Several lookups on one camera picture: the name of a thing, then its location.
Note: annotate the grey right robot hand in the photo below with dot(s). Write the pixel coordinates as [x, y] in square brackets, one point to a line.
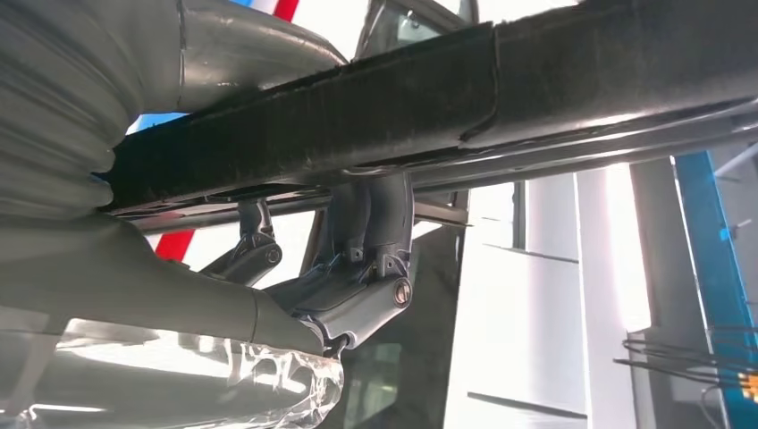
[148, 296]

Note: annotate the blue metal shelf rack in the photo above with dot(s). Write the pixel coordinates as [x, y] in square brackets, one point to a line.
[716, 266]

